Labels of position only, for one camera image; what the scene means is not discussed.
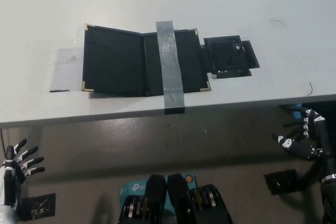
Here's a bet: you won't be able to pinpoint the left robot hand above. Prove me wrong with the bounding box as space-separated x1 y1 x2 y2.
0 138 45 207

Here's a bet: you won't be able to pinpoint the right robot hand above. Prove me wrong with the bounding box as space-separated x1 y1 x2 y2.
271 107 330 161

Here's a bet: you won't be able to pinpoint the black diary with gold corners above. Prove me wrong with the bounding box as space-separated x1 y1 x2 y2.
81 23 212 98

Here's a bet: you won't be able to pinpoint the black robot legs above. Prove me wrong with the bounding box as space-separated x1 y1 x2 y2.
117 173 234 224

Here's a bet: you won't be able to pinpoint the blue object under table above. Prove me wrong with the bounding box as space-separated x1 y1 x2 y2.
288 104 307 120

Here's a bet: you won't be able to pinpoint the black floor tape patch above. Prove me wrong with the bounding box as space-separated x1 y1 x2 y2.
19 193 56 221
264 168 299 196

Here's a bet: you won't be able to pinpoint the teal tp-link box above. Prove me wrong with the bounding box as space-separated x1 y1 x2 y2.
120 173 197 213

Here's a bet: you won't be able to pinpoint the black tape covered square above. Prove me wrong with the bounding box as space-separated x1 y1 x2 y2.
201 35 260 79

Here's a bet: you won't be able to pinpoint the thin black cable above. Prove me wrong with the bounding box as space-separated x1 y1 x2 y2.
0 129 6 158

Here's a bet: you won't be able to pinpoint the grey duct tape strip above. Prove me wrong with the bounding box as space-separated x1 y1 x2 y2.
155 20 186 115

